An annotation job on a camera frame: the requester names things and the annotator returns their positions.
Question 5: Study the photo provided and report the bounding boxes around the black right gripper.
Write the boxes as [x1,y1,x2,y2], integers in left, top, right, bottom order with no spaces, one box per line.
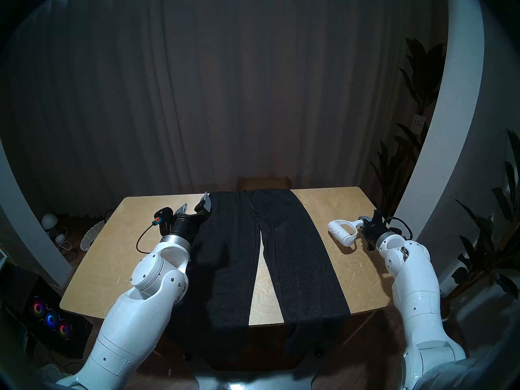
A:
[358,209,394,251]

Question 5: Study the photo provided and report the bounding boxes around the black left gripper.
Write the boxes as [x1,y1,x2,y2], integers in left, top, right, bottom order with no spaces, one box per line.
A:
[169,192,212,242]

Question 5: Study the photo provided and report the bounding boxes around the white lint roller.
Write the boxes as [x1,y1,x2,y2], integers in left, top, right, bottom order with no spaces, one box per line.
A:
[328,218,366,247]

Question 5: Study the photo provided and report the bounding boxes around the black pants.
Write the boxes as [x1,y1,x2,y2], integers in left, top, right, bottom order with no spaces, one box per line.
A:
[165,189,352,361]

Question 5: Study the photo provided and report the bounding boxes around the wooden chair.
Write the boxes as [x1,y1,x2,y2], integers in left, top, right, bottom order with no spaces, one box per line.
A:
[238,175,292,191]

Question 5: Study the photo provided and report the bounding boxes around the striped wicker basket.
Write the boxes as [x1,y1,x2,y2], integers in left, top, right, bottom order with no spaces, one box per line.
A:
[80,220,107,251]

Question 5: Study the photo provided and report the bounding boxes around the leafy plant in white pot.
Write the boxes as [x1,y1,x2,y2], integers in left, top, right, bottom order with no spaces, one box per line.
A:
[450,129,520,302]

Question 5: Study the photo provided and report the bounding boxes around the grey pleated curtain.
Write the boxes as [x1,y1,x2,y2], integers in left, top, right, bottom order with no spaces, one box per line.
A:
[0,0,447,219]

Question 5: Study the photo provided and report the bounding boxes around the white mushroom lamp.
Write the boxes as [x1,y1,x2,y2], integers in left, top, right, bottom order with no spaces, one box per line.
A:
[41,213,60,241]

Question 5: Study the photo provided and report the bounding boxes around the tall dark leafy plant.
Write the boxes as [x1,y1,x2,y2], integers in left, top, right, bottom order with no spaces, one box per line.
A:
[369,37,447,221]

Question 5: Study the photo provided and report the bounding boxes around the black computer case RGB fans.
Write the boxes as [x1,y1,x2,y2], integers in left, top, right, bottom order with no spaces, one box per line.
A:
[0,263,94,358]

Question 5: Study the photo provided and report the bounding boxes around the robot torso base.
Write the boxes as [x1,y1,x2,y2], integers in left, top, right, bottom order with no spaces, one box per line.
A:
[195,369,317,390]

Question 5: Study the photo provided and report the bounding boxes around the white crumpled cloth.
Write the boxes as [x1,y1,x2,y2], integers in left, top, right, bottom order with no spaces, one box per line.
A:
[37,364,72,388]

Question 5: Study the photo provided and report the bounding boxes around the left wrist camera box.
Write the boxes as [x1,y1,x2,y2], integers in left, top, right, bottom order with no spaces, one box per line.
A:
[153,206,175,236]

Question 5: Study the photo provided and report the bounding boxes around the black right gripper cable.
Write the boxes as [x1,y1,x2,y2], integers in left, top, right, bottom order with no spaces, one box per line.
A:
[386,217,414,242]

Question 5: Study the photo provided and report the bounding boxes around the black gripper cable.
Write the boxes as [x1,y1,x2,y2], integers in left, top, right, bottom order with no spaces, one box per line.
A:
[386,217,414,242]
[136,224,157,254]

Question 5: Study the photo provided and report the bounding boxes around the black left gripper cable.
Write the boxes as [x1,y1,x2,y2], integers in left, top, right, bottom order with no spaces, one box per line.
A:
[136,224,157,254]

